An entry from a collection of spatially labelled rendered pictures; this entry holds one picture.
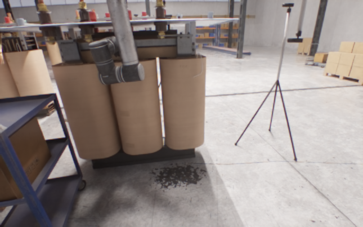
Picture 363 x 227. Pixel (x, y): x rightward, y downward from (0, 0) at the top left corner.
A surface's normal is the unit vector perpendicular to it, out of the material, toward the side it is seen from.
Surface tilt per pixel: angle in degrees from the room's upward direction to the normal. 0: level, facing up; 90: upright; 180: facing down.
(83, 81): 90
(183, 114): 90
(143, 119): 90
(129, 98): 90
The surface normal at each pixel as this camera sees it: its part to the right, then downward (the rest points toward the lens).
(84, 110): 0.15, 0.39
